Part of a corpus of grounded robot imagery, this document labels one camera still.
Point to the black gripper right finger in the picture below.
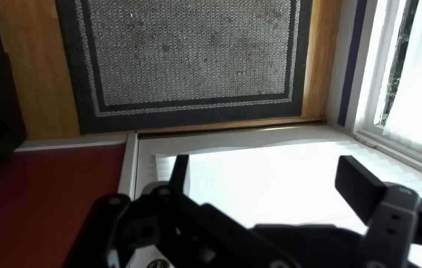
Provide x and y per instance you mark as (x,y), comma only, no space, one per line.
(391,217)

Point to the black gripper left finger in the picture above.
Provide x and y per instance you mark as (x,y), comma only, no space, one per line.
(186,232)

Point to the white door trim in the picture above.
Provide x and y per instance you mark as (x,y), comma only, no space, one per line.
(127,168)

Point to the grey woven door mat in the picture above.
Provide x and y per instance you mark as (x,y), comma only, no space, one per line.
(191,59)

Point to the white window frame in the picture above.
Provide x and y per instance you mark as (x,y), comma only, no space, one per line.
(369,89)

